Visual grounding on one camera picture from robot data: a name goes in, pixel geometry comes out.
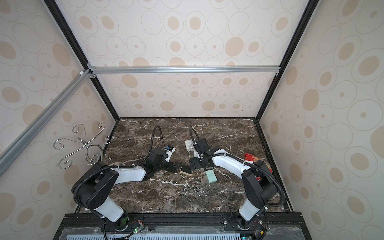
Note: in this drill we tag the mint green box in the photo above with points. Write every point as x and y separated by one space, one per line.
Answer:
211 177

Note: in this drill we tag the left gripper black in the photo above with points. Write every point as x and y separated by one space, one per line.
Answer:
171 169

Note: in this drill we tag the white gift box grey bow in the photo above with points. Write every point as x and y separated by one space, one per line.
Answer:
189 146

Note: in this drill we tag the silver wire jewelry stand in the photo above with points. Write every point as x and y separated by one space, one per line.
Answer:
93 152

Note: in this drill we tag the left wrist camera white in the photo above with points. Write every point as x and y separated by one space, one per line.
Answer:
169 151

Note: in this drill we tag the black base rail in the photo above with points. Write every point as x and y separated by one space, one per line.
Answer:
183 226

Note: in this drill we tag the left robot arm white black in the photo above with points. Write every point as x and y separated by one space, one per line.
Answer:
92 190

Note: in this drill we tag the diagonal aluminium rail left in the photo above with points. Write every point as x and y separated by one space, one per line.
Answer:
26 137

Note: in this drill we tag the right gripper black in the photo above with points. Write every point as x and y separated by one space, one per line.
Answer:
193 163

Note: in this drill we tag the red snack bag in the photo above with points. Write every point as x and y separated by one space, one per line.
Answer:
252 158

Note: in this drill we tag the tan mint box base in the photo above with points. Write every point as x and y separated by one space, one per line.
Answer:
186 170

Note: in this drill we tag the horizontal aluminium rail back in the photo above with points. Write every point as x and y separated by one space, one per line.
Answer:
185 70

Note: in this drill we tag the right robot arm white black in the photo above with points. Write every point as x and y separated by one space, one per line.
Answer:
261 188

